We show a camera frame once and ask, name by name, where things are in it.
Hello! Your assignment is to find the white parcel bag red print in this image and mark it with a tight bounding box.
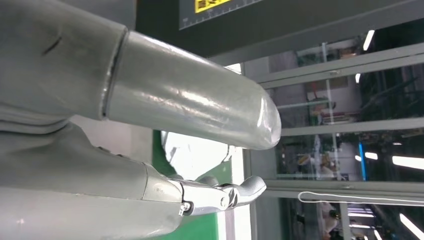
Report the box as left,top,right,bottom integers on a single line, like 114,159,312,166
161,130,238,181

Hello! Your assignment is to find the black inbound scanning machine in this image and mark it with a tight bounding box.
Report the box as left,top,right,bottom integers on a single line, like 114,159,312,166
71,0,424,165

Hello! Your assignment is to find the grey glass partition frame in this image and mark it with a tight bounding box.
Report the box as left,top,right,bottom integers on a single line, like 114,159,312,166
241,18,424,240

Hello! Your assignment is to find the thin white cord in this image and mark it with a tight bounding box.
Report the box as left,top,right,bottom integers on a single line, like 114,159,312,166
298,191,424,207

